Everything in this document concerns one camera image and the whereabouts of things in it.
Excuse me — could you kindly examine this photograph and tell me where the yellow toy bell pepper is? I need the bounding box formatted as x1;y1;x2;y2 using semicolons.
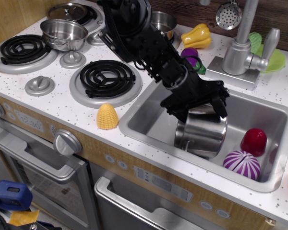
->
181;23;212;49

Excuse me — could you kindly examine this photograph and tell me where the steel slotted skimmer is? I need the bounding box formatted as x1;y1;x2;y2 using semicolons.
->
216;0;242;30

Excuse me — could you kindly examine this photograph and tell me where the toy dishwasher door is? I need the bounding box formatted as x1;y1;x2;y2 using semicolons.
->
94;176;221;230

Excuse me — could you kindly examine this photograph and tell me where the red toy fruit half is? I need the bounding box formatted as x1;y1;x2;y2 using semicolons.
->
240;128;267;157

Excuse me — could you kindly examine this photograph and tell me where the yellow toy corn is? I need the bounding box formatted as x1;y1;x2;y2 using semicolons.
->
96;103;119;130

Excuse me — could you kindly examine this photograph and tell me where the silver stove knob front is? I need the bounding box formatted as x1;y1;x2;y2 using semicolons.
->
24;76;55;97

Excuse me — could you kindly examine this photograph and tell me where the silver stove knob upper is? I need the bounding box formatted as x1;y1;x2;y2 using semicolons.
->
86;29;106;46

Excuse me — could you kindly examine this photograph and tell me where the light green toy plate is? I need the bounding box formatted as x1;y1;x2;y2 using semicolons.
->
255;44;286;73

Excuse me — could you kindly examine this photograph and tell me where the black burner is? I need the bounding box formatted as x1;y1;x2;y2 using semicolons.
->
0;35;51;65
80;60;136;98
75;5;97;25

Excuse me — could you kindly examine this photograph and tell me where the yellow cloth piece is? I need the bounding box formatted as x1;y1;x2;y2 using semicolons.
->
8;210;39;227

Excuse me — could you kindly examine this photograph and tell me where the steel saucepan with handle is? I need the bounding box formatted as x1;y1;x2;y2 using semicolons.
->
96;11;178;41

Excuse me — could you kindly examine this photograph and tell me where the steel bowl pot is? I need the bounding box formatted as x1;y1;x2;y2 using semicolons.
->
40;19;88;51

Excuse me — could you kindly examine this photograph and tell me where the front left black burner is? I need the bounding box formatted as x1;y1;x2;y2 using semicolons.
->
0;35;51;65

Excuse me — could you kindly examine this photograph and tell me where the purple toy eggplant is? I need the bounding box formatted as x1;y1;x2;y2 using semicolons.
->
180;47;206;75

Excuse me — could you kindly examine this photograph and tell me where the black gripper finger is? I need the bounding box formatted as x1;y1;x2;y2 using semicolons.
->
211;96;228;118
172;107;189;123

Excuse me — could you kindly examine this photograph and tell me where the purple striped toy onion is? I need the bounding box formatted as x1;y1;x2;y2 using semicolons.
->
223;150;261;180

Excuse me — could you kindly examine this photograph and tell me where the silver stove knob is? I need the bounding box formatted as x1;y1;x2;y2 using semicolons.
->
86;29;106;46
24;76;55;97
60;51;86;69

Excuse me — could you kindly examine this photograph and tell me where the back left black burner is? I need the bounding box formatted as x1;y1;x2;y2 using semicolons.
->
75;5;97;25

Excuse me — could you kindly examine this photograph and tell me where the silver stove knob middle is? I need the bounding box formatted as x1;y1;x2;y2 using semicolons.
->
60;51;86;69

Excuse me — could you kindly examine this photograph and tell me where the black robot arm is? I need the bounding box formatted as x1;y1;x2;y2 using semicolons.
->
97;0;229;122

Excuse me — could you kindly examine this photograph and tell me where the steel pot lid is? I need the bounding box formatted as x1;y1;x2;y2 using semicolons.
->
47;3;88;21

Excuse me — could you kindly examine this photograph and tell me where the blue clamp tool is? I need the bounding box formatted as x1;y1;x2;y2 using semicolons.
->
0;180;33;211

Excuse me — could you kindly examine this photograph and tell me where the front right black burner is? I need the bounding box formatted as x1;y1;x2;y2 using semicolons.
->
80;60;136;98

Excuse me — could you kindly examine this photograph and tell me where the toy oven door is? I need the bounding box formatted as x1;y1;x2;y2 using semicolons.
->
0;118;100;230

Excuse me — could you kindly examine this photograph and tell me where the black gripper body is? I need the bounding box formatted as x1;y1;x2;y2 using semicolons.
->
160;70;229;114

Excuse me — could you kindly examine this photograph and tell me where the green toy vegetable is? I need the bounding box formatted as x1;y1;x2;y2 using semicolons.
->
248;32;262;53

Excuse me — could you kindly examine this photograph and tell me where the silver toy sink basin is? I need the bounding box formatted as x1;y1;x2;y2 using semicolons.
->
119;83;288;193

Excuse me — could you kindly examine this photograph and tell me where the silver toy faucet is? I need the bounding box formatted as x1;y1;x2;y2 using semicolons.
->
205;0;280;91

